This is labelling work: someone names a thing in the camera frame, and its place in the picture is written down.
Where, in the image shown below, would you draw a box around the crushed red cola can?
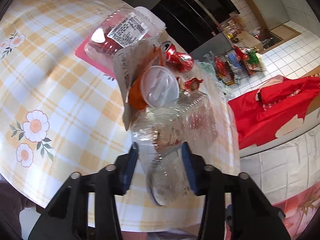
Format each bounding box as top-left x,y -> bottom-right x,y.
161,41 -> 194,73

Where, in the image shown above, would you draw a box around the round clear plastic lid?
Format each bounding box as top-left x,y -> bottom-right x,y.
140,66 -> 180,108

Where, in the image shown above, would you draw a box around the black built-in stove oven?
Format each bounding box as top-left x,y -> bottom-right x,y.
151,0 -> 240,53

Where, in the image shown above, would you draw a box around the wire kitchen storage rack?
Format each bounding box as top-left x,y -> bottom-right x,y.
214,45 -> 266,86

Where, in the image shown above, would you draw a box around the clear clamshell box pink tray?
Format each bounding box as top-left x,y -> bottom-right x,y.
75,5 -> 165,78

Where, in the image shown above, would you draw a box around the yellow plaid floral tablecloth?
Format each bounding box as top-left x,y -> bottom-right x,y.
0,0 -> 241,231

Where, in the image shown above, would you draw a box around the brown red wrapper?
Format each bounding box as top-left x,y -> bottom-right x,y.
176,76 -> 203,93

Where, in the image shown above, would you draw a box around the crushed clear plastic container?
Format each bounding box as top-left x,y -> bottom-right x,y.
131,90 -> 217,206

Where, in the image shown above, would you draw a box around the red hanging apron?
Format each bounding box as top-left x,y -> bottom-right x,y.
228,75 -> 319,150

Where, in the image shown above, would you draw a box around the orange seasoning packet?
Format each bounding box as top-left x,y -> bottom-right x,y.
128,46 -> 164,111

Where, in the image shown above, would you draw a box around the plastic bags on floor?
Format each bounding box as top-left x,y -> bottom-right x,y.
196,51 -> 234,101

